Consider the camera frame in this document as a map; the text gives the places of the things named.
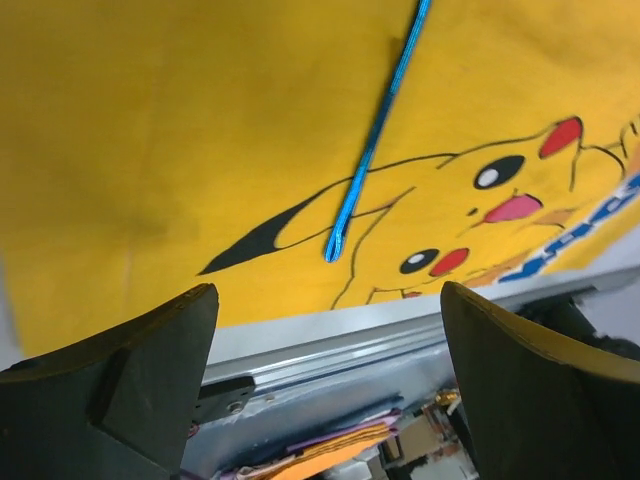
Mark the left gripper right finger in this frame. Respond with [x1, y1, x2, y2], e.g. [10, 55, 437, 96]
[440, 281, 639, 479]

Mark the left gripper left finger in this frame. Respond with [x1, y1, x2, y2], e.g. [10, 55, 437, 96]
[1, 284, 219, 479]

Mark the yellow Pikachu cloth placemat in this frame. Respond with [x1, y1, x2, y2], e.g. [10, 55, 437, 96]
[1, 1, 639, 356]

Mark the blue metal fork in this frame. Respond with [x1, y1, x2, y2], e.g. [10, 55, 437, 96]
[323, 0, 432, 263]

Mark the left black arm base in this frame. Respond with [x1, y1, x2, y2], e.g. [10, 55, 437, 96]
[192, 375, 256, 426]

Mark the aluminium mounting rail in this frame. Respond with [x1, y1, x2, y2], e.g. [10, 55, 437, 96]
[199, 264, 640, 401]

